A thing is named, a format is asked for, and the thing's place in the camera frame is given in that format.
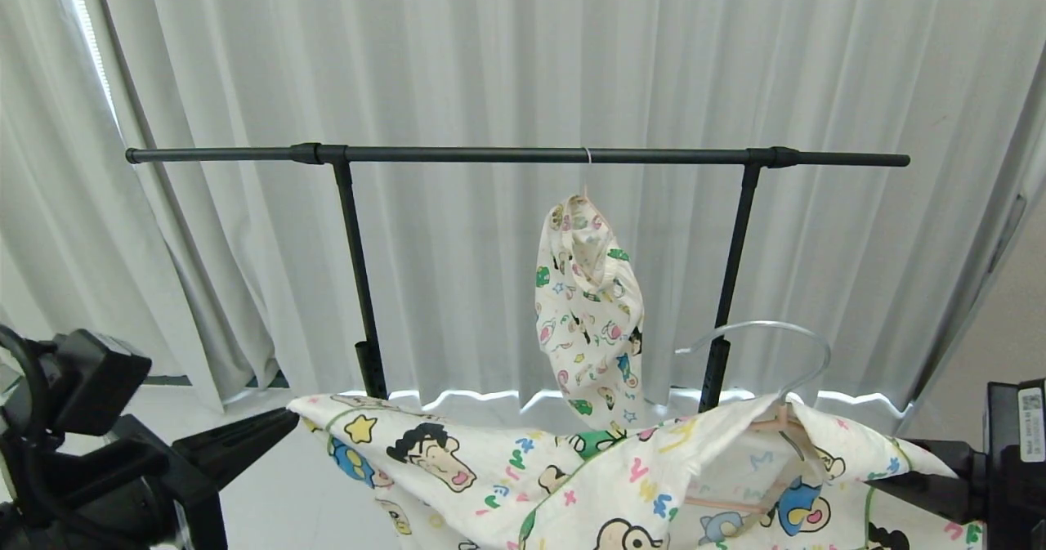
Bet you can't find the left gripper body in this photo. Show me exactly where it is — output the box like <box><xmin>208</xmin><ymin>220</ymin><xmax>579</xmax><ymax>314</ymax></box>
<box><xmin>82</xmin><ymin>415</ymin><xmax>230</xmax><ymax>550</ymax></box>

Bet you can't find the cream large-cartoon printed garment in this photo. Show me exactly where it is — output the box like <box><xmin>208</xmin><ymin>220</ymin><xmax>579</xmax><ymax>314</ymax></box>
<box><xmin>286</xmin><ymin>391</ymin><xmax>986</xmax><ymax>550</ymax></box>

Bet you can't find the black clothes rack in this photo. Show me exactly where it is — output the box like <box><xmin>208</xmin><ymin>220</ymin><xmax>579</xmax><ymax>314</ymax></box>
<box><xmin>124</xmin><ymin>142</ymin><xmax>911</xmax><ymax>414</ymax></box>

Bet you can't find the cream small-print garment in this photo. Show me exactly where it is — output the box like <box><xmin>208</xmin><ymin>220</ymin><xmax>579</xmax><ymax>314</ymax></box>
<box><xmin>534</xmin><ymin>195</ymin><xmax>647</xmax><ymax>434</ymax></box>

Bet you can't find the white curtain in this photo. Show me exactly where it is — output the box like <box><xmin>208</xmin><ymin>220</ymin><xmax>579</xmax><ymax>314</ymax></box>
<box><xmin>0</xmin><ymin>0</ymin><xmax>1046</xmax><ymax>414</ymax></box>

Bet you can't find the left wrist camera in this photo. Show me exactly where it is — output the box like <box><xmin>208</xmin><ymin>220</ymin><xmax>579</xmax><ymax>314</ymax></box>
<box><xmin>51</xmin><ymin>329</ymin><xmax>154</xmax><ymax>439</ymax></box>

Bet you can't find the black cable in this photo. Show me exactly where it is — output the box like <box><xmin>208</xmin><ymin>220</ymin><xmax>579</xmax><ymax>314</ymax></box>
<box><xmin>0</xmin><ymin>324</ymin><xmax>52</xmax><ymax>463</ymax></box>

